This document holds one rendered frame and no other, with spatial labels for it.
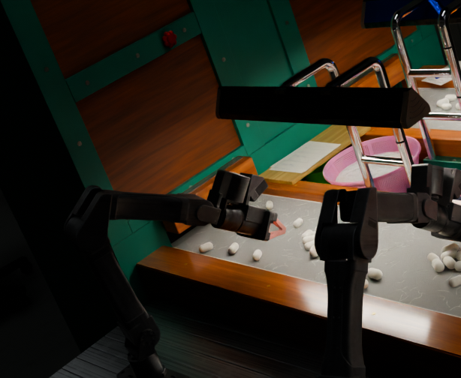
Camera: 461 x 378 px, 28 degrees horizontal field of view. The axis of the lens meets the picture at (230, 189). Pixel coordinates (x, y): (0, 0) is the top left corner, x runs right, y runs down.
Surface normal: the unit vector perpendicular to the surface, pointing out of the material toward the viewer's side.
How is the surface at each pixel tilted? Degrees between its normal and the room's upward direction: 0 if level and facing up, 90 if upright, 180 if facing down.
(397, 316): 0
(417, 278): 0
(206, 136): 90
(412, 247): 0
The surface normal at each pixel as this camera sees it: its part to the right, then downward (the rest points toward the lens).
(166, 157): 0.62, 0.09
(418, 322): -0.33, -0.87
